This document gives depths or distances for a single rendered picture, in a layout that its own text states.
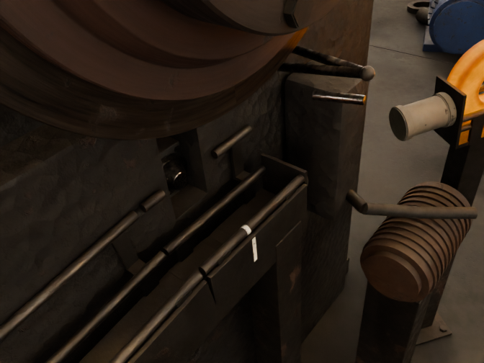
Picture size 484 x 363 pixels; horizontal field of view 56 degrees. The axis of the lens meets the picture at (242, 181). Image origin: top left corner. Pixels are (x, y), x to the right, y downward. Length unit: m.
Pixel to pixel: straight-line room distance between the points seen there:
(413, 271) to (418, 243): 0.05
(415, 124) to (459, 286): 0.75
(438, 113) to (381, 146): 1.10
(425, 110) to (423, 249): 0.23
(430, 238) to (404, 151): 1.10
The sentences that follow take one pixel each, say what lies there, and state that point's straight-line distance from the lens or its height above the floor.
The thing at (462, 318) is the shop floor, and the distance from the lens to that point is 1.39.
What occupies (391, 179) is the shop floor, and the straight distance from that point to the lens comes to 1.74.
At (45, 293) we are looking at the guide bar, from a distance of 0.49.
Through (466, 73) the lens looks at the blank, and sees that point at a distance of 0.82.
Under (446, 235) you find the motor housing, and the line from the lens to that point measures 0.85.
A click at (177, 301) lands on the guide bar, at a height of 0.71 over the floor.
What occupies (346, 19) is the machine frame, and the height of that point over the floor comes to 0.82.
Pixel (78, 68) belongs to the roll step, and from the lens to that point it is 0.29.
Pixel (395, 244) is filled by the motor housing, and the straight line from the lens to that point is 0.78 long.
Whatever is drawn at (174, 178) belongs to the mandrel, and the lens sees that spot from 0.57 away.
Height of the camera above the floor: 1.10
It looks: 40 degrees down
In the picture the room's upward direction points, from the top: 6 degrees counter-clockwise
